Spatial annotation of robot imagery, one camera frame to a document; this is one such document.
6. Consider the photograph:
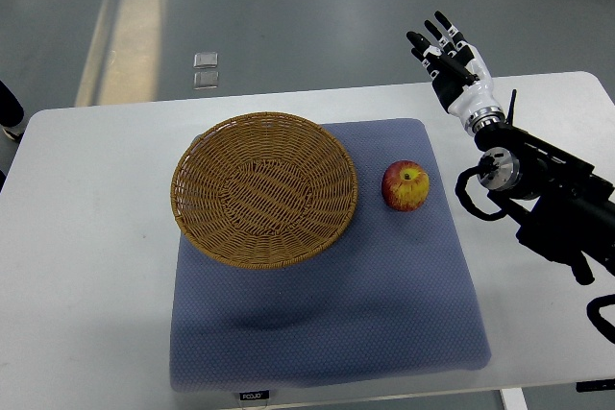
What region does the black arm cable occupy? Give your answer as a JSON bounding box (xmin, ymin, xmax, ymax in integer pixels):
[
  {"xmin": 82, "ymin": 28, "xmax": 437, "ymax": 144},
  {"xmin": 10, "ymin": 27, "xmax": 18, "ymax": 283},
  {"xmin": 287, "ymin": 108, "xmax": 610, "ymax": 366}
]
[{"xmin": 455, "ymin": 165, "xmax": 511, "ymax": 220}]

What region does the black label tag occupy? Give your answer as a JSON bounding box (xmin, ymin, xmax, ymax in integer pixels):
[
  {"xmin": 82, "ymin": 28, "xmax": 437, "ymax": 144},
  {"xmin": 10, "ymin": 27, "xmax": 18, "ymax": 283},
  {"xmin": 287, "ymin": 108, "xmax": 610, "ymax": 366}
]
[{"xmin": 238, "ymin": 390, "xmax": 270, "ymax": 401}]

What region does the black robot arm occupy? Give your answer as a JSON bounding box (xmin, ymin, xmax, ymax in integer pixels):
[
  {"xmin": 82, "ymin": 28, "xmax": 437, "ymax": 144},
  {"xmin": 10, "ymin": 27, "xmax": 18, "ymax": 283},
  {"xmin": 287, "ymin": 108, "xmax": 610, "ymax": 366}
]
[{"xmin": 471, "ymin": 107, "xmax": 614, "ymax": 285}]

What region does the red yellow apple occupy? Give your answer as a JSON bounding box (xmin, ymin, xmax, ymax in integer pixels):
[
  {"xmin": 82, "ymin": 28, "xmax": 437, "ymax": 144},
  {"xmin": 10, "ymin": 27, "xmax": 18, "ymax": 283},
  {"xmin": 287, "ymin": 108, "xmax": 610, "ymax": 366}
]
[{"xmin": 381, "ymin": 160, "xmax": 431, "ymax": 212}]

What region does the upper metal floor plate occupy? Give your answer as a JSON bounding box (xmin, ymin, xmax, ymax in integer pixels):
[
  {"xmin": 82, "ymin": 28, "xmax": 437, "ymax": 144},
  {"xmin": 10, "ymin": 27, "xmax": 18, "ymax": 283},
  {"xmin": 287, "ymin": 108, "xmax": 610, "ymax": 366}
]
[{"xmin": 193, "ymin": 52, "xmax": 218, "ymax": 69}]

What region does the brown wicker basket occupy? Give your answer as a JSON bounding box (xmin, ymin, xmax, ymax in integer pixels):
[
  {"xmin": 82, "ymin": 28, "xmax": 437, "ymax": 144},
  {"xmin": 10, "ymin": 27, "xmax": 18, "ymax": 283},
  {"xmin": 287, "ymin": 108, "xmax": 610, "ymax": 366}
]
[{"xmin": 170, "ymin": 112, "xmax": 358, "ymax": 270}]

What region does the lower metal floor plate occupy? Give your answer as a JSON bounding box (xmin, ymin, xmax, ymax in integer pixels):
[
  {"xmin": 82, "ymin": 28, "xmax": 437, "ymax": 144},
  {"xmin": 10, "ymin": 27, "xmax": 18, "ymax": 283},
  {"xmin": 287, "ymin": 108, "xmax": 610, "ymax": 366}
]
[{"xmin": 193, "ymin": 70, "xmax": 219, "ymax": 89}]

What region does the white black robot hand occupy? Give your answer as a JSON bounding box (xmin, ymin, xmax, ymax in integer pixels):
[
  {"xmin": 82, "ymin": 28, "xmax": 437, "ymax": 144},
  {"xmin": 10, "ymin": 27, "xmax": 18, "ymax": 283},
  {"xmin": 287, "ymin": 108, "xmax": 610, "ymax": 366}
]
[{"xmin": 406, "ymin": 11, "xmax": 504, "ymax": 135}]

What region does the blue quilted cushion mat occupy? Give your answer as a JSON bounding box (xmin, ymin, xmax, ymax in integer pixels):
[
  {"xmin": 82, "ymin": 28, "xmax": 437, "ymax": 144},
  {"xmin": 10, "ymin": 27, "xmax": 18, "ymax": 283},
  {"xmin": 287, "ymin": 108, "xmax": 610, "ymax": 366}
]
[{"xmin": 170, "ymin": 118, "xmax": 491, "ymax": 392}]

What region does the dark shoe at edge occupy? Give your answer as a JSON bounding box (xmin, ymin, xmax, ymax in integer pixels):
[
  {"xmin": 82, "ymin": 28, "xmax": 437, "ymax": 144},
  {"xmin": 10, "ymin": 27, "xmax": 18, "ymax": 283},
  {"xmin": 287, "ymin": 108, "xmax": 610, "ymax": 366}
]
[{"xmin": 0, "ymin": 82, "xmax": 27, "ymax": 142}]

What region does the black table bracket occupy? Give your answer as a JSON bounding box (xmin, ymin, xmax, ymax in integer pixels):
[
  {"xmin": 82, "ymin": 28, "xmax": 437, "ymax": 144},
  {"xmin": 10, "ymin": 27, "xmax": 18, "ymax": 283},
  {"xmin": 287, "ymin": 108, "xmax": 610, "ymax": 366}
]
[{"xmin": 576, "ymin": 379, "xmax": 615, "ymax": 393}]

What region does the metal floor plate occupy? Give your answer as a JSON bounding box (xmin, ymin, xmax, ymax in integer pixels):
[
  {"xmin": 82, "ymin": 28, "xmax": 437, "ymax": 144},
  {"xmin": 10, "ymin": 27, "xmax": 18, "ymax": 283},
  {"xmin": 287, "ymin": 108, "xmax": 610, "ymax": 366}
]
[
  {"xmin": 193, "ymin": 52, "xmax": 218, "ymax": 69},
  {"xmin": 193, "ymin": 70, "xmax": 219, "ymax": 89}
]

